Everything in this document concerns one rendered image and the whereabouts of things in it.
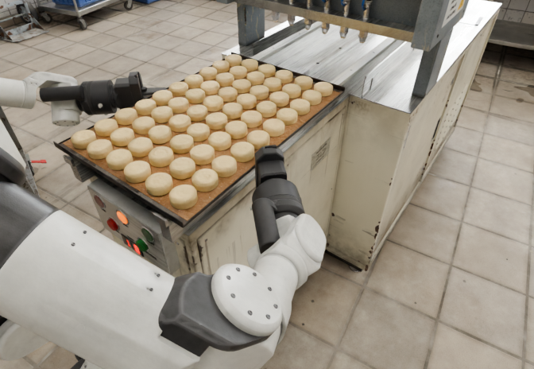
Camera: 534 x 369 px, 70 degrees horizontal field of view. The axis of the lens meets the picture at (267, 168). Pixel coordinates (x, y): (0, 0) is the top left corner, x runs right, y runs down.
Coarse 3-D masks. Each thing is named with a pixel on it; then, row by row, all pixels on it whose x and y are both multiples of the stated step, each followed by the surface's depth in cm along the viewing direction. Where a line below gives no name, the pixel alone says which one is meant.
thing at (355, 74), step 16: (384, 48) 128; (352, 64) 118; (368, 64) 122; (336, 80) 110; (352, 80) 115; (320, 112) 105; (304, 128) 100; (208, 208) 77; (160, 224) 70; (176, 224) 70; (192, 224) 74
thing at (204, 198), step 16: (240, 64) 115; (176, 96) 100; (208, 112) 94; (224, 128) 89; (256, 128) 88; (288, 128) 88; (64, 144) 84; (112, 144) 84; (160, 144) 84; (208, 144) 84; (272, 144) 84; (96, 160) 79; (144, 160) 79; (240, 176) 75; (144, 192) 72; (208, 192) 72; (192, 208) 69
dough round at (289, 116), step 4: (284, 108) 92; (288, 108) 92; (280, 112) 90; (284, 112) 90; (288, 112) 90; (292, 112) 90; (296, 112) 91; (280, 116) 89; (284, 116) 89; (288, 116) 89; (292, 116) 89; (296, 116) 89; (284, 120) 88; (288, 120) 88; (292, 120) 89; (296, 120) 90; (284, 124) 89; (288, 124) 89
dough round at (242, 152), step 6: (234, 144) 80; (240, 144) 80; (246, 144) 80; (234, 150) 79; (240, 150) 79; (246, 150) 79; (252, 150) 79; (234, 156) 78; (240, 156) 78; (246, 156) 78; (252, 156) 79
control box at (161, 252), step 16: (96, 192) 82; (112, 192) 82; (96, 208) 88; (112, 208) 82; (128, 208) 78; (144, 208) 78; (128, 224) 80; (144, 224) 75; (128, 240) 86; (144, 240) 80; (160, 240) 75; (144, 256) 86; (160, 256) 79; (176, 256) 81
